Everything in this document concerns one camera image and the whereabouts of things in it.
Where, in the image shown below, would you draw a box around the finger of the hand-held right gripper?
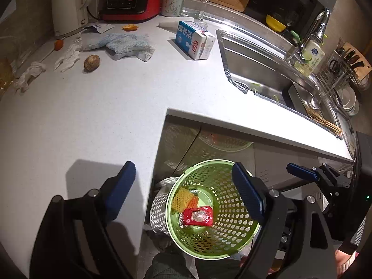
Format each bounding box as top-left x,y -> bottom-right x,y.
286,163 -> 352,199

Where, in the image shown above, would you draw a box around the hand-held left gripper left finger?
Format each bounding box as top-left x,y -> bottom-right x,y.
29,160 -> 137,279

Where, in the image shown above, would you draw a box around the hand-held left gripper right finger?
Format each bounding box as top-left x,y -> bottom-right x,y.
232,162 -> 343,279

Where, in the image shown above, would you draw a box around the green perforated waste basket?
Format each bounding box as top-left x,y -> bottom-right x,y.
165,159 -> 261,260

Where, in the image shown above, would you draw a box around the brown potato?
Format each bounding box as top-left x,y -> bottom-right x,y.
84,55 -> 101,72

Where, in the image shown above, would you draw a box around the white tissue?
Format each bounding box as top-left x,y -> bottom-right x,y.
54,33 -> 83,73
13,61 -> 47,93

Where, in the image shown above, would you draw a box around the light blue fluffy cloth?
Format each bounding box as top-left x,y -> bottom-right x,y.
82,33 -> 154,62

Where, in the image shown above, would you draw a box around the blue and white milk carton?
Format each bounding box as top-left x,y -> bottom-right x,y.
175,21 -> 217,60

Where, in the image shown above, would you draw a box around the torn white packet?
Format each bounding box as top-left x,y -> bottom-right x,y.
84,22 -> 115,34

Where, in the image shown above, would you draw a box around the person's right forearm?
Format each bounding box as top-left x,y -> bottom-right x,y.
335,249 -> 360,277

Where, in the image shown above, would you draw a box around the glossy cabinet front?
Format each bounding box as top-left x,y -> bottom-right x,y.
154,115 -> 353,199

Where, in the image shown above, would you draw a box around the white perforated basket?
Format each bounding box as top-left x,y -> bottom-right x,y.
149,177 -> 181,236

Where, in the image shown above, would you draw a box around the bundle of bamboo skewers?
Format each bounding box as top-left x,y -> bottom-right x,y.
308,113 -> 343,136

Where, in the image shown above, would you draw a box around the orange foam fruit net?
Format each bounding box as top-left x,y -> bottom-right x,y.
184,196 -> 200,210

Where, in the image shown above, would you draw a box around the yellow foam fruit net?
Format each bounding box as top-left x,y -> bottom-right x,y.
171,186 -> 194,213

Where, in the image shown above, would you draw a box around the red snack packet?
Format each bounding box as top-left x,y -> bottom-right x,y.
180,205 -> 213,227

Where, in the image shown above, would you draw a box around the steel drain tray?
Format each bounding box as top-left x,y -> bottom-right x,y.
283,82 -> 349,136

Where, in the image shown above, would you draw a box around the stack of white bowls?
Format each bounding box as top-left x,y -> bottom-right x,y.
337,87 -> 360,117

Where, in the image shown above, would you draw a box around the person's dark trouser leg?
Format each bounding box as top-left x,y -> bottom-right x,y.
145,252 -> 242,279

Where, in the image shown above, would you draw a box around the stainless steel sink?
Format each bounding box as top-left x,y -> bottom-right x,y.
216,29 -> 353,141

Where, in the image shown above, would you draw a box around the dish soap bottle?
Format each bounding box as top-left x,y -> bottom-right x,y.
293,40 -> 326,76

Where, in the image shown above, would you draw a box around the wooden knife block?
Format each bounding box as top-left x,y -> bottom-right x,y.
339,42 -> 372,85

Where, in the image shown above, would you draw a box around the chrome faucet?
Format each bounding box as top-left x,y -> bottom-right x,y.
286,8 -> 332,61

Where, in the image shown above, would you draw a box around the yellow bowl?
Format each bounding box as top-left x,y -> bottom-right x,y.
266,14 -> 287,32

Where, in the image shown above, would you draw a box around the white sponge block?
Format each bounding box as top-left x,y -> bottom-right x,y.
158,17 -> 194,31

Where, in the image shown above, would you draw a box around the dark kitchen window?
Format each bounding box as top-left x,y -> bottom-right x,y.
246,0 -> 335,35

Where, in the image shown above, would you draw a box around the red and black blender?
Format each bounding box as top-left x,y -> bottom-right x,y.
98,0 -> 162,24

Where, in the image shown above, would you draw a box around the white electric kettle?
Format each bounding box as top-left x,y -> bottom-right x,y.
52,0 -> 89,37

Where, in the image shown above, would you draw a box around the clear glass mug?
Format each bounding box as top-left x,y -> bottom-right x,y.
181,0 -> 209,21

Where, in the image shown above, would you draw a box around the white ceramic mug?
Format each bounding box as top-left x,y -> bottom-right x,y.
161,0 -> 186,17

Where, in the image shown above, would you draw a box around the wire dish rack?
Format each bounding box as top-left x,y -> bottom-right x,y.
318,38 -> 372,99

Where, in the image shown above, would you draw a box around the black power cable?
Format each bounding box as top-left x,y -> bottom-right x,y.
86,0 -> 109,20

